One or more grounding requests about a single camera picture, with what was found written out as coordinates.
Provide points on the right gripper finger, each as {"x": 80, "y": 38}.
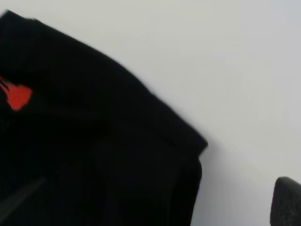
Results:
{"x": 286, "y": 203}

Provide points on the black printed t-shirt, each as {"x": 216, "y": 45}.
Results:
{"x": 83, "y": 142}

